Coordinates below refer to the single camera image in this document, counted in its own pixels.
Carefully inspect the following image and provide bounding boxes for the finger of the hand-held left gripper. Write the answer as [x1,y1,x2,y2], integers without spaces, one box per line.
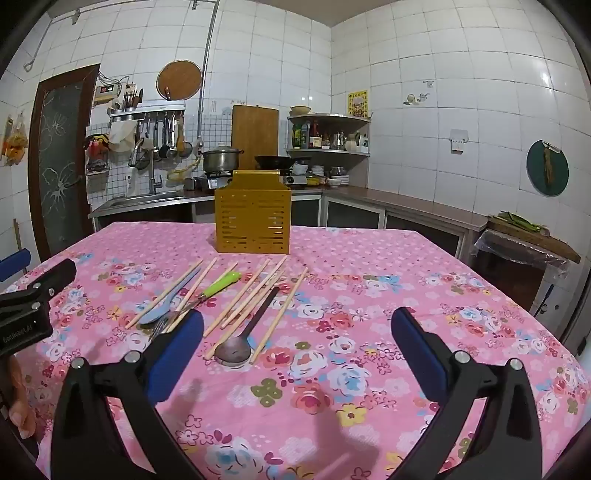
[0,257,78,320]

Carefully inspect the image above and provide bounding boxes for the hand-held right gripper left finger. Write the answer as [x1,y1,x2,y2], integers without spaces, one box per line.
[50,310,206,480]

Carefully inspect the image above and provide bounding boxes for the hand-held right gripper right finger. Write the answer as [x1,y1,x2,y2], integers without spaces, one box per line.
[390,307,544,480]

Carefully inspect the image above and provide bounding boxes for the green-handled metal fork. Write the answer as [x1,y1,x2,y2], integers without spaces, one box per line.
[148,271,242,343]

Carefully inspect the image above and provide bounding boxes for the bunch of wooden chopsticks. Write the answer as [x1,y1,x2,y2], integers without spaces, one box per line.
[124,257,309,365]

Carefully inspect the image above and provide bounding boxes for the yellow slotted utensil holder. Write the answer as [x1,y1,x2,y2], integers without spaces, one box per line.
[213,170,293,256]

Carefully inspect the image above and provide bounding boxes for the person's left hand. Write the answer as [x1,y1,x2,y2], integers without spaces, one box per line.
[0,355,38,440]

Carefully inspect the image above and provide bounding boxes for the pink floral tablecloth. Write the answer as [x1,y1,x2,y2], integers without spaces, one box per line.
[0,222,591,480]

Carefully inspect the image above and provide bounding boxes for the brown frosted glass door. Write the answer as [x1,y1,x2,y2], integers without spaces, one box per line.
[28,64,101,262]

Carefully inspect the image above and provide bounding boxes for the steel sink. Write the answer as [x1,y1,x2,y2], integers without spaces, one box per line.
[89,191,191,219]

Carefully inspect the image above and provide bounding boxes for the plastic-covered side table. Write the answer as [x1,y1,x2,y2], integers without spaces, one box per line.
[471,215,583,315]

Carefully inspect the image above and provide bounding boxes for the kitchen counter cabinet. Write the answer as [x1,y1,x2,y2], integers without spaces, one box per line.
[89,185,490,260]

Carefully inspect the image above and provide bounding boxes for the hanging plastic bag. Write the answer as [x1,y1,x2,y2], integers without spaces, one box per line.
[2,113,30,165]

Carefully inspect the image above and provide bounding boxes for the steel kitchen faucet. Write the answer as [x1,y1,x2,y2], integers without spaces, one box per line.
[129,138,164,195]

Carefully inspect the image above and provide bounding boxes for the hanging white cloth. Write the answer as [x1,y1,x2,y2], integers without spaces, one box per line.
[108,121,137,152]

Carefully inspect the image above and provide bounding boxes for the green vegetables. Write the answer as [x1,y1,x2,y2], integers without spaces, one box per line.
[496,211,549,232]

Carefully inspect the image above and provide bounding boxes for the thick wooden chopping block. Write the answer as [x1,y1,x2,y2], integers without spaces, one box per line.
[486,217,582,265]

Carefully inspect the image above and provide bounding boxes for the row of hanging ladles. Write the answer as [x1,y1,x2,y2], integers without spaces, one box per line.
[137,113,193,161]

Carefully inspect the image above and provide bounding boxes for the stack of dishes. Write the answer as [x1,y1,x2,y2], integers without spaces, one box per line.
[307,164,352,188]

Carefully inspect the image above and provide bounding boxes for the steel cooking pot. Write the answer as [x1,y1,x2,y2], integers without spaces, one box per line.
[198,145,245,174]

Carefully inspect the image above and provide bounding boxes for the steel corner shelf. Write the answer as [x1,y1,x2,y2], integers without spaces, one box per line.
[286,113,373,160]

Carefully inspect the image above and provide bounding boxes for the steel gas stove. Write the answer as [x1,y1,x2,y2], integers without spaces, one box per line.
[203,168,325,191]

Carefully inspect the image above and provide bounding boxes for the green round hanging board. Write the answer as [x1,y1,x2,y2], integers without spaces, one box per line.
[526,140,570,195]

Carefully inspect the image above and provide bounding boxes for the black wok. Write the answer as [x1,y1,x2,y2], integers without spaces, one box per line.
[254,154,313,171]

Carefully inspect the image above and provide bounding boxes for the wooden cutting board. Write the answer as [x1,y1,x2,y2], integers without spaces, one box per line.
[231,104,280,169]

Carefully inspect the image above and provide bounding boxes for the row of condiment bottles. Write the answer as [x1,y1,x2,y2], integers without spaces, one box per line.
[292,119,370,151]

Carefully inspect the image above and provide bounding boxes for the round bamboo lid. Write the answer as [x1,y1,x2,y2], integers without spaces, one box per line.
[156,60,204,101]

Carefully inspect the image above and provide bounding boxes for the wire basket with red items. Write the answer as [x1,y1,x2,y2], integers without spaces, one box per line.
[85,133,112,177]

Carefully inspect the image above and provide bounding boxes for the steel wall utensil rack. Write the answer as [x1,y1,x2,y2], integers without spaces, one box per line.
[109,102,187,123]

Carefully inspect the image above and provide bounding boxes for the wall hook sticker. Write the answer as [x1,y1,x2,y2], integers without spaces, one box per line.
[403,79,437,107]

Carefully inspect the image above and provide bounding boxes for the yellow wall poster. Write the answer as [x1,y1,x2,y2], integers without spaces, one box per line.
[347,90,369,117]

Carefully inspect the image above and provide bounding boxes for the steel wall pipe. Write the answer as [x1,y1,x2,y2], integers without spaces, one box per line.
[196,0,221,145]

